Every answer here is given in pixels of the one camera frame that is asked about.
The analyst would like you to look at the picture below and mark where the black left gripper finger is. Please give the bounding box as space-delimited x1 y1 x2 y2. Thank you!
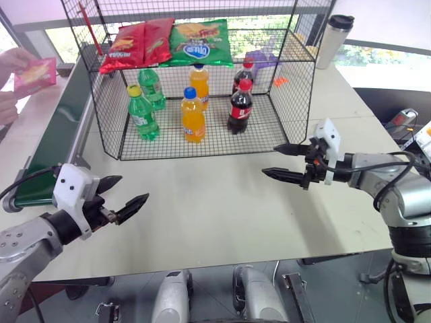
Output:
96 174 123 196
116 192 150 225

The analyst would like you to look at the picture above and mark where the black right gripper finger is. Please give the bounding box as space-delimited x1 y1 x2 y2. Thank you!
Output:
261 168 306 186
273 143 310 157

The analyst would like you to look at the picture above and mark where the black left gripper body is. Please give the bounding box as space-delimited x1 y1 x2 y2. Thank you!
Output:
81 193 121 233

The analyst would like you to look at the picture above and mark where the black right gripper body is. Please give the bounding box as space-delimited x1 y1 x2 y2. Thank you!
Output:
301 139 333 191

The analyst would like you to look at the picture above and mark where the pink snack bag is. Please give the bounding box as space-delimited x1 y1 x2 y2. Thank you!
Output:
13 57 59 100

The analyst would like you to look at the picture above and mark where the green conveyor belt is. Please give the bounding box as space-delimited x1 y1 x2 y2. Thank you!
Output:
1 43 102 213

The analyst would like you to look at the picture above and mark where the person's bare hand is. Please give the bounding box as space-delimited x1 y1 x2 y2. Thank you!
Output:
0 90 20 127
0 47 36 93

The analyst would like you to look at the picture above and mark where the cola bottle red cap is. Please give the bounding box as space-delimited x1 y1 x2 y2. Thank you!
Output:
232 57 255 96
226 78 254 136

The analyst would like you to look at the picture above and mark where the green soda bottle yellow cap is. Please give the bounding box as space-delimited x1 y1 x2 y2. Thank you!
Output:
126 84 160 142

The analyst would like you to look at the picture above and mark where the purple snack bag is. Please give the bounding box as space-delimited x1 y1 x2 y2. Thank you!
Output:
244 50 281 85

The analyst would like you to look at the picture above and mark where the black side table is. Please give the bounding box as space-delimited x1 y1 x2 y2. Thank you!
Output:
351 86 431 126

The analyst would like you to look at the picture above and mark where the grey red electronic device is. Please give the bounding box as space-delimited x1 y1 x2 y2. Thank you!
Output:
385 107 420 142

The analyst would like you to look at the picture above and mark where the silver left robot leg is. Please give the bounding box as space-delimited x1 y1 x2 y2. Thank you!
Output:
150 270 193 323

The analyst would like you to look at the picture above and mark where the silver robot leg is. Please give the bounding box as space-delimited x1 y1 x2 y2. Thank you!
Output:
150 270 193 323
232 264 289 323

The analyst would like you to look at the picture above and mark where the orange soda bottle blue cap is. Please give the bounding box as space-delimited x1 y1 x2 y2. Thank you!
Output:
180 86 207 144
189 63 210 112

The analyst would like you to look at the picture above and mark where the white yellow box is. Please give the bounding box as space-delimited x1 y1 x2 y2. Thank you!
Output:
400 120 431 153

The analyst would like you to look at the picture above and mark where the white tumbler black lid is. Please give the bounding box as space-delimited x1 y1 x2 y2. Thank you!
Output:
316 14 356 70

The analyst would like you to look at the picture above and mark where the silver right robot leg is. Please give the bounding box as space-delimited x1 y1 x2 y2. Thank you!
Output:
232 264 289 323

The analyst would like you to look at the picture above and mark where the wide red chips bag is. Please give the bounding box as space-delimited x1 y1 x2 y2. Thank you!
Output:
98 22 147 75

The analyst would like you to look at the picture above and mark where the green chips bag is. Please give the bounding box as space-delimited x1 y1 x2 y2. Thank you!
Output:
159 17 234 69

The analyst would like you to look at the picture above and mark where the narrow red chips bag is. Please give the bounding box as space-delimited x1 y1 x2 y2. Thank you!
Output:
143 17 176 67

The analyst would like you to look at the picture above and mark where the red rod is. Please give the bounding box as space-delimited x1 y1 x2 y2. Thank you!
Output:
77 1 104 57

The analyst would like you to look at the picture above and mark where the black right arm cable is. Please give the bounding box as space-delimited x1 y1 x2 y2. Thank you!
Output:
318 150 418 212

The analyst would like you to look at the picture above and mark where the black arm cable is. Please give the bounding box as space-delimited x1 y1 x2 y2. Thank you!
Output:
318 150 418 212
0 164 63 203

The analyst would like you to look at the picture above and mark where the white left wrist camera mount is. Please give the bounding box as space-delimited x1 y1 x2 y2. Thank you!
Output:
53 164 101 241

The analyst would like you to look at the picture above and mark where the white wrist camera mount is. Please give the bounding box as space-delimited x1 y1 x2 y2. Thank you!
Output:
53 164 101 241
309 117 345 186

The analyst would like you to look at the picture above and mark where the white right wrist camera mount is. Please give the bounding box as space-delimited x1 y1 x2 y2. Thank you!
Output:
309 117 345 186

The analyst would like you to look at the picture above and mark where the black wire mesh rack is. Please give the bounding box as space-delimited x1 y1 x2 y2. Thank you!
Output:
60 0 337 162

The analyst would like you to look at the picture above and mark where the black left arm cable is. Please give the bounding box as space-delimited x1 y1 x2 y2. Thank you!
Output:
0 164 63 203

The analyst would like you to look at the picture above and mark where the metal table leg bracket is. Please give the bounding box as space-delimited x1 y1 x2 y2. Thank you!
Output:
281 271 318 323

